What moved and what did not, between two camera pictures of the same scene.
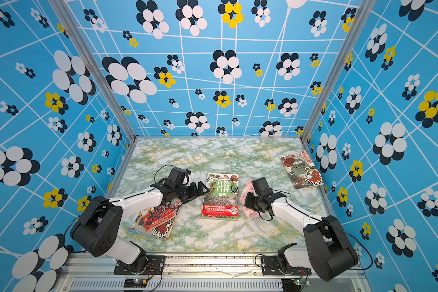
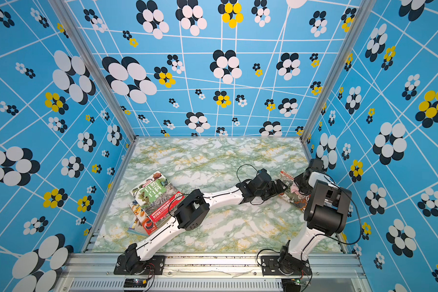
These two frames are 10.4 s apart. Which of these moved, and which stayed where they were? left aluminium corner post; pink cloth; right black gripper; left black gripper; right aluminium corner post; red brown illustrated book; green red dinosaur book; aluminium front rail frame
Moved: right black gripper; left black gripper; red brown illustrated book; pink cloth; green red dinosaur book
Stayed: left aluminium corner post; right aluminium corner post; aluminium front rail frame
